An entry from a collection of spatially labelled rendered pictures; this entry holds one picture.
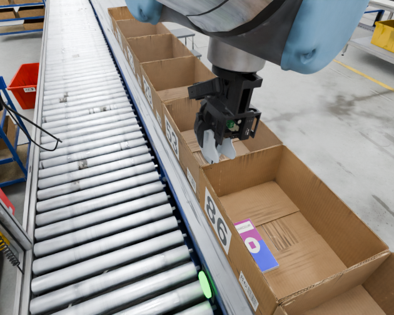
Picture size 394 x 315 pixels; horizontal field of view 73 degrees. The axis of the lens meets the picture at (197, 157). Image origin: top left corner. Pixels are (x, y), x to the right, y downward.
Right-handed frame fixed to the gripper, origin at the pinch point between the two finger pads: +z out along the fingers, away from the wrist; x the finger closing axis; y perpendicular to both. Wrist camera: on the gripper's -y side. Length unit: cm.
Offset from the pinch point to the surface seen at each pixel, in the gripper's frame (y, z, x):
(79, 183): -55, 50, -25
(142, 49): -130, 21, 27
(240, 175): -11.7, 22.7, 21.4
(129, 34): -169, 23, 30
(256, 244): 8.2, 29.5, 15.1
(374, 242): 25.0, 14.6, 31.8
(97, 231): -28, 50, -23
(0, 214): -31, 33, -47
